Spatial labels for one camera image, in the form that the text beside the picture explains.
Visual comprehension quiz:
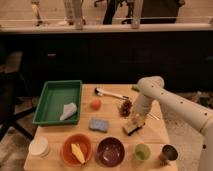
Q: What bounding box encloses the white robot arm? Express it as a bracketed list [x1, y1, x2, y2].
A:
[133, 76, 213, 171]

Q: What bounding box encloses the brown pine cone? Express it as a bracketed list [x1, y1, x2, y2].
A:
[119, 100, 132, 117]

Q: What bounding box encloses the green plastic cup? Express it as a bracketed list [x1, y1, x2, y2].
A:
[134, 143, 151, 161]

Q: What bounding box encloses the green chili pepper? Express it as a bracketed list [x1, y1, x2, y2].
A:
[131, 85, 139, 92]

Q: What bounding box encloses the blue sponge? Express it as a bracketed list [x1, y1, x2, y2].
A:
[89, 118, 109, 133]

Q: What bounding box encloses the dark purple bowl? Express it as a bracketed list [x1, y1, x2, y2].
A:
[96, 137, 125, 167]

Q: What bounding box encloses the metal cup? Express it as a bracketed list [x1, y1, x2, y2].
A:
[159, 144, 178, 166]

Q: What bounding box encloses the orange tomato ball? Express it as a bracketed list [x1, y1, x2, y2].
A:
[90, 100, 101, 110]

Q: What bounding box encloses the orange bowl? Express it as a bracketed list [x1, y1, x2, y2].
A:
[60, 134, 93, 167]

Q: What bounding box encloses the white crumpled cloth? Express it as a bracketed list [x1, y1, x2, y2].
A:
[60, 103, 77, 121]

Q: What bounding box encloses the green plastic tray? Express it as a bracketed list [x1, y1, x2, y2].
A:
[33, 80, 82, 126]

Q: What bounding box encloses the dark chair at left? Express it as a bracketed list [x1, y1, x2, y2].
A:
[0, 51, 35, 141]

